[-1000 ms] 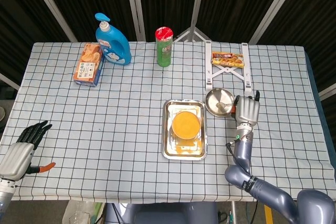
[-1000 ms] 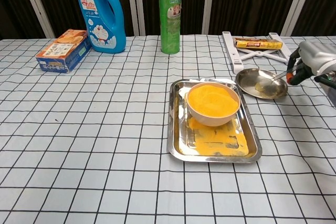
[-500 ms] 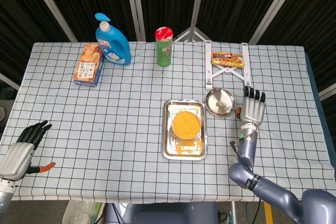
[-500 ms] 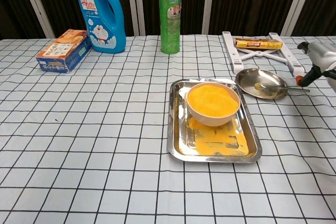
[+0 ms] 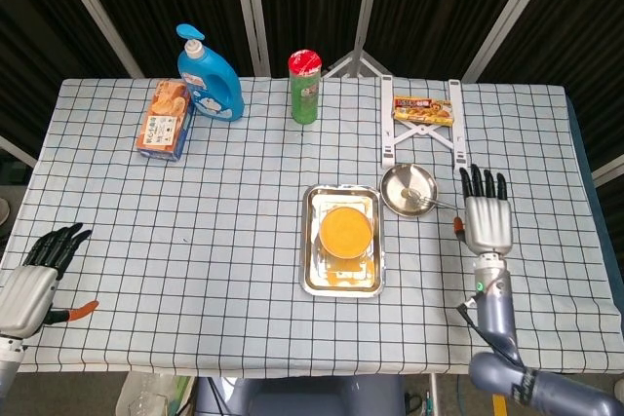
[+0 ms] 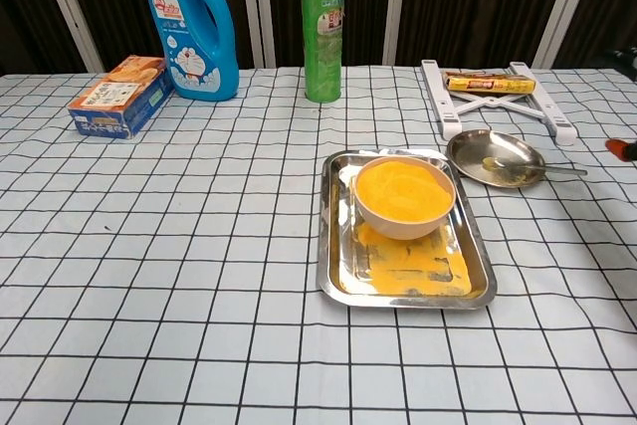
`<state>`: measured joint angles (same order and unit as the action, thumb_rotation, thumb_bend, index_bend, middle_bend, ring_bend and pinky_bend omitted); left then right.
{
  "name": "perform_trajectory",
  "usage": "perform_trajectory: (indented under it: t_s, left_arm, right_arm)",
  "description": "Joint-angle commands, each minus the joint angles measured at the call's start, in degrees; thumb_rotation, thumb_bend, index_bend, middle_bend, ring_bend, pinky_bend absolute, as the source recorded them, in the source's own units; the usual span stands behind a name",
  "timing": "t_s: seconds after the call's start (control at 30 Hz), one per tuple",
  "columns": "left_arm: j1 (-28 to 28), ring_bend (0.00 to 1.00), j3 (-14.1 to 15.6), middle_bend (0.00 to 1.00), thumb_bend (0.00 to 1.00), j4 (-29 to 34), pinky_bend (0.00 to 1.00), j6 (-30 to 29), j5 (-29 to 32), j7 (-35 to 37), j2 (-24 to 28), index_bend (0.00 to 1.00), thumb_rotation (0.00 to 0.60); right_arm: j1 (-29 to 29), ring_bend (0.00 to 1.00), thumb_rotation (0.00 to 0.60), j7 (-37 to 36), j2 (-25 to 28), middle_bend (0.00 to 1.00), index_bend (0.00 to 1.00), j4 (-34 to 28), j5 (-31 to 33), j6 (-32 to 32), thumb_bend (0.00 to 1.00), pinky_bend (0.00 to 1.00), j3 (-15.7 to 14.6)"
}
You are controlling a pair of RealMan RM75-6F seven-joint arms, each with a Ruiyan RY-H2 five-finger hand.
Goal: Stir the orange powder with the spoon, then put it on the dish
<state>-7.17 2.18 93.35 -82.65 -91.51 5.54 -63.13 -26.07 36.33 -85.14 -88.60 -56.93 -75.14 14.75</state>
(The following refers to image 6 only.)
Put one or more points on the white checked tablecloth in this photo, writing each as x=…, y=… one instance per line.
x=199, y=246

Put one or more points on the blue detergent bottle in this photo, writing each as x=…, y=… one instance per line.
x=194, y=71

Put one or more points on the rectangular steel tray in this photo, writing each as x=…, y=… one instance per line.
x=333, y=246

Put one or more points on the green chips can red lid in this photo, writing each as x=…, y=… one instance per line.
x=323, y=47

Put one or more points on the white folding laptop stand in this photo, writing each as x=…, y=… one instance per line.
x=433, y=91

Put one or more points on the orange and blue cracker box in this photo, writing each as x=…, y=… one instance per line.
x=119, y=101

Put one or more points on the round steel plate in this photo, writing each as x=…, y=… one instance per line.
x=478, y=151

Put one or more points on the metal spoon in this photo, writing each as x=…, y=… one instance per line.
x=562, y=171

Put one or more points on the yellow curry box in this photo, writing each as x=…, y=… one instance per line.
x=488, y=82

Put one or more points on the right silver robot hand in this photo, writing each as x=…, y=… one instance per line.
x=622, y=148

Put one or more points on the beige bowl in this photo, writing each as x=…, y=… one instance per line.
x=403, y=232

